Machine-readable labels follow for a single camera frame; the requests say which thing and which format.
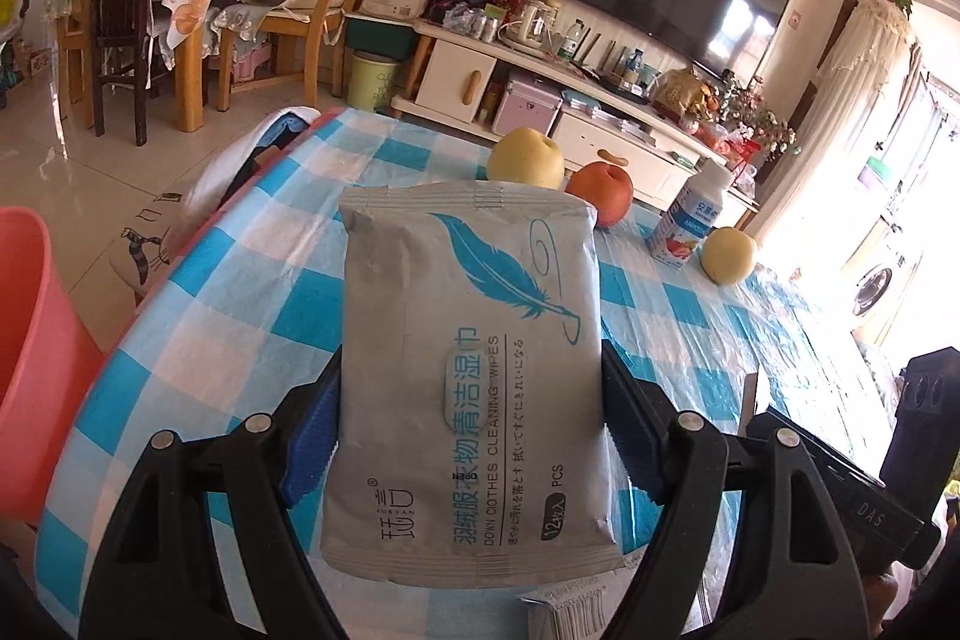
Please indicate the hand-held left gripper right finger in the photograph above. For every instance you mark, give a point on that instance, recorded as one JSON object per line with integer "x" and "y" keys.
{"x": 626, "y": 422}

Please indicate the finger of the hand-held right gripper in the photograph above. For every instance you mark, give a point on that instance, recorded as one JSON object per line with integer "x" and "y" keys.
{"x": 847, "y": 456}

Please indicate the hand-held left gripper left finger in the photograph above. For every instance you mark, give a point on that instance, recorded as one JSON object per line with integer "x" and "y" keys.
{"x": 311, "y": 437}

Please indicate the grey wet wipes pack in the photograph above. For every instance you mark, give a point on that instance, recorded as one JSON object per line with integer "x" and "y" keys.
{"x": 465, "y": 347}

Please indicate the white washing machine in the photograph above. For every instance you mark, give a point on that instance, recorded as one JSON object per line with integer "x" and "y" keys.
{"x": 877, "y": 291}

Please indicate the blue checked tablecloth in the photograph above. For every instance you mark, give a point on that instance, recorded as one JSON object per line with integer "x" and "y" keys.
{"x": 225, "y": 310}

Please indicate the small white packet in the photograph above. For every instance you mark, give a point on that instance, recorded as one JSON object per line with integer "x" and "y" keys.
{"x": 577, "y": 610}

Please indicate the small yellow pear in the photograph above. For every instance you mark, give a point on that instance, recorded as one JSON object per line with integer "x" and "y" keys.
{"x": 727, "y": 254}

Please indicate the white yogurt bottle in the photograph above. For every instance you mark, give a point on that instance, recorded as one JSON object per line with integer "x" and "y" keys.
{"x": 686, "y": 227}

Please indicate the red apple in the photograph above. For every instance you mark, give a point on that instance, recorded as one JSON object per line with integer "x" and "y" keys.
{"x": 604, "y": 190}

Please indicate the cat print cushion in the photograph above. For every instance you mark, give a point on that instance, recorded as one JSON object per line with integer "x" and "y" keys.
{"x": 142, "y": 250}

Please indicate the yellow apple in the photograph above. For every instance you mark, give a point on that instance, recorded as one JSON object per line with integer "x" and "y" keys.
{"x": 525, "y": 156}

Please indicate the white cloth bundle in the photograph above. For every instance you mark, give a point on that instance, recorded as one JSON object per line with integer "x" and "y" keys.
{"x": 217, "y": 168}

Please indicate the red plastic basin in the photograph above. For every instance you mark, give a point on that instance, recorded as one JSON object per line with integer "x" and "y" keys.
{"x": 37, "y": 347}

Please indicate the silver metal case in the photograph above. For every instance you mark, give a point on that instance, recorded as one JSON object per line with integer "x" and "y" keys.
{"x": 525, "y": 108}

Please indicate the artificial flower bunch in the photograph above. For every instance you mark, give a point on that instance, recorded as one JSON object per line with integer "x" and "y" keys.
{"x": 757, "y": 115}

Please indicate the golden ornament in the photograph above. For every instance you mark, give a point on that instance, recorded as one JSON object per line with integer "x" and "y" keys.
{"x": 682, "y": 91}

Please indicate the pale green waste bin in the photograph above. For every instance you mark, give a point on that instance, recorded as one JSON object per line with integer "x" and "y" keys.
{"x": 371, "y": 81}

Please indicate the lace-covered standing air conditioner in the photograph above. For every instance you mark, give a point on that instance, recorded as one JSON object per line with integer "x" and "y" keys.
{"x": 870, "y": 55}

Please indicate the clear plastic water bottle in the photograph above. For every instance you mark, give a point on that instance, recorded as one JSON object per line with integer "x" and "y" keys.
{"x": 571, "y": 40}

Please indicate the white television cabinet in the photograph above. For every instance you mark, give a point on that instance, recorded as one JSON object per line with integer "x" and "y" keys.
{"x": 450, "y": 74}

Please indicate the dark green storage box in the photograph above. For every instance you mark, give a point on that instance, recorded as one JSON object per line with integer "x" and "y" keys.
{"x": 379, "y": 39}

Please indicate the white electric kettle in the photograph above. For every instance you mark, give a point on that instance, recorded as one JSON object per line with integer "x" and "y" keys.
{"x": 532, "y": 25}

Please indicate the light wooden chair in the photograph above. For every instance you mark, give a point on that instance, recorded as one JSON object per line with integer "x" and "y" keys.
{"x": 71, "y": 33}
{"x": 330, "y": 3}

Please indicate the dark wooden chair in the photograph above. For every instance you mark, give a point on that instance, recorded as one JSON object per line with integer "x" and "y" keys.
{"x": 120, "y": 25}

